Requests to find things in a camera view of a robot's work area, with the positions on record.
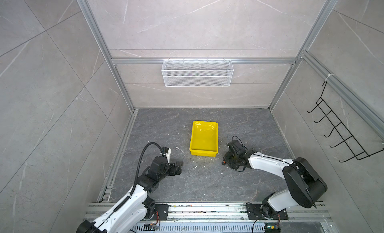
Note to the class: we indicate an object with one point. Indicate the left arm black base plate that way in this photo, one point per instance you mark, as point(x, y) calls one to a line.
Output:
point(157, 212)

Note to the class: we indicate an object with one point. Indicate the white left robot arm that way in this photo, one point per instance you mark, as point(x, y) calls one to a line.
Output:
point(136, 205)

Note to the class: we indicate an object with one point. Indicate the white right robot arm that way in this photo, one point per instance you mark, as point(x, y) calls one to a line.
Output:
point(304, 184)

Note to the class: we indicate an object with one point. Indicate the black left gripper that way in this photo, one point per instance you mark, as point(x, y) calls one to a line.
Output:
point(174, 172)

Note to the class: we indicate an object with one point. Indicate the aluminium frame rail left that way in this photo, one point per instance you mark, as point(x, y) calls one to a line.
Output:
point(105, 194)

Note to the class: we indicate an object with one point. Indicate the aluminium frame rail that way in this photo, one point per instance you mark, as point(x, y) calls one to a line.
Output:
point(105, 194)
point(370, 117)

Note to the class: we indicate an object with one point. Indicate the white wire mesh basket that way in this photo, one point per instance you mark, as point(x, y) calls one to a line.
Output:
point(197, 73)

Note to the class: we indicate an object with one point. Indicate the black wire hook rack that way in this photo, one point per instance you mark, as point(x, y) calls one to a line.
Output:
point(340, 129)

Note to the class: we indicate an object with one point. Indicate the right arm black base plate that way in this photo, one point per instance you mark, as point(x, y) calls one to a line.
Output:
point(263, 212)

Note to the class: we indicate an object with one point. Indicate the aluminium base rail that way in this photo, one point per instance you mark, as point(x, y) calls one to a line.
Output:
point(232, 218)

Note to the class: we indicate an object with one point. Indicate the aluminium frame rail right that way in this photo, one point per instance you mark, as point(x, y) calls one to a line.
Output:
point(370, 117)

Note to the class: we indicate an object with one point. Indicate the yellow plastic bin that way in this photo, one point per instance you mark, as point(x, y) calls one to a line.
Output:
point(204, 139)

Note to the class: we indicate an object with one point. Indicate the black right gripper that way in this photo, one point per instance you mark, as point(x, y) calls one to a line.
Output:
point(226, 159)

